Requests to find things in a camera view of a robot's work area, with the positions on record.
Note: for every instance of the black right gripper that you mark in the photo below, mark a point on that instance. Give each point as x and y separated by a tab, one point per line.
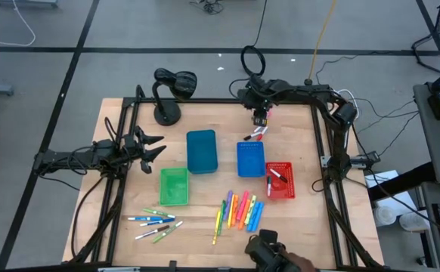
259	96

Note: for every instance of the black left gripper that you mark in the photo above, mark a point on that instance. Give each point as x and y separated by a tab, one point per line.
133	147

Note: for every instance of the red cap whiteboard marker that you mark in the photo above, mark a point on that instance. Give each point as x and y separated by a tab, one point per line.
261	134

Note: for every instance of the black cap whiteboard marker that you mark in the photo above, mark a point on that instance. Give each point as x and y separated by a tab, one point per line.
251	136

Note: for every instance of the green barrel marker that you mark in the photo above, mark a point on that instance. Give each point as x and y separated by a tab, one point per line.
158	212
167	231

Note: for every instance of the blue barrel marker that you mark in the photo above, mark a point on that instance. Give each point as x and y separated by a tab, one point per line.
157	222
144	218

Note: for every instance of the green cap whiteboard marker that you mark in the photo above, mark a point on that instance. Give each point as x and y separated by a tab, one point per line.
278	175
268	187

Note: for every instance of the brown cap white marker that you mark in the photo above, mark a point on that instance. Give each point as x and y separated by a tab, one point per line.
152	232

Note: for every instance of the purple highlighter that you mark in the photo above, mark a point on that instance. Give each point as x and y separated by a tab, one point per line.
228	202

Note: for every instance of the pink highlighter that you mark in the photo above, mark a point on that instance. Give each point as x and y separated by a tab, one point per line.
242	204

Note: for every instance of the light green highlighter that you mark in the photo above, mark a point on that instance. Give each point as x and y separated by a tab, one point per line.
250	209

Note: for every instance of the blue highlighter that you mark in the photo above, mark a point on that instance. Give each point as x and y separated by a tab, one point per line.
259	215
253	217

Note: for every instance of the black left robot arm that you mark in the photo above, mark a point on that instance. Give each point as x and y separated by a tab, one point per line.
61	156

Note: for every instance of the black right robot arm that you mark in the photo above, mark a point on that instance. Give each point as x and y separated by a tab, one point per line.
303	92

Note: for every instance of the black gooseneck desk lamp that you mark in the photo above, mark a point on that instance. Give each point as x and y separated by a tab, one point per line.
167	115

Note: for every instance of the green plastic basket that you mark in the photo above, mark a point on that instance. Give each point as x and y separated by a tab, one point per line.
173	187

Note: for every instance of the teal plastic bin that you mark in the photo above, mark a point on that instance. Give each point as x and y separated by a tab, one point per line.
202	151

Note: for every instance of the blue plastic basket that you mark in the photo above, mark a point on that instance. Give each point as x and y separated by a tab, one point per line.
250	160

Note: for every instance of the red plastic basket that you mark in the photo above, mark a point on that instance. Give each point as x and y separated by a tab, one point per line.
286	190

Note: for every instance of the slim yellow highlighter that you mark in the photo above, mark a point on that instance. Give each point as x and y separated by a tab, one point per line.
216	226

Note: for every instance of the thick yellow highlighter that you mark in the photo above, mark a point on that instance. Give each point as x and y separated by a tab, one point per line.
230	215

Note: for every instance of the black handheld device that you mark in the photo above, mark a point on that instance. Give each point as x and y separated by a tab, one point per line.
261	249

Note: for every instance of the white paper sheets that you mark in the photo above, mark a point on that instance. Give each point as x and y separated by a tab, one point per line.
384	179

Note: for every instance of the black desk crossbar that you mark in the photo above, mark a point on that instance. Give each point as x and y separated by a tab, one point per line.
401	181

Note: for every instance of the person's hand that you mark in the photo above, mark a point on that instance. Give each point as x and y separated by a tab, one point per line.
299	262

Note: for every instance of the clear plastic cup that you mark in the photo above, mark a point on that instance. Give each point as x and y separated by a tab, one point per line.
413	221
384	215

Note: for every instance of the grey cart base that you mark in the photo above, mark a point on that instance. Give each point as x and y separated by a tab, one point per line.
25	3

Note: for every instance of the black aluminium table frame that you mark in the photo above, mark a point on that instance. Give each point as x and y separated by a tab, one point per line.
205	101

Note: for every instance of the silver arm base bracket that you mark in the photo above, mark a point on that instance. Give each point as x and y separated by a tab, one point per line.
324	161

